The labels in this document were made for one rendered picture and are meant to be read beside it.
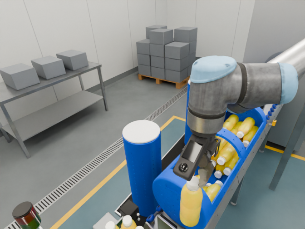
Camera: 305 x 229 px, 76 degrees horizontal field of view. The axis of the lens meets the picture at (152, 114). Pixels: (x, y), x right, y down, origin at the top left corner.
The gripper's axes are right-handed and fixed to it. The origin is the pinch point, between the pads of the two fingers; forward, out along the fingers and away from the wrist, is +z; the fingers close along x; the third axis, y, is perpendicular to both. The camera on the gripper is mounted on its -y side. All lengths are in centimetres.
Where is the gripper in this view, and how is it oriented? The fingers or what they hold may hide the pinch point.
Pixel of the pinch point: (193, 181)
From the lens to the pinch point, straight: 64.0
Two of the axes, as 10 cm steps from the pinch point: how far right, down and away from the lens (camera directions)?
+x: -7.7, -3.2, 5.5
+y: 6.3, -4.2, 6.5
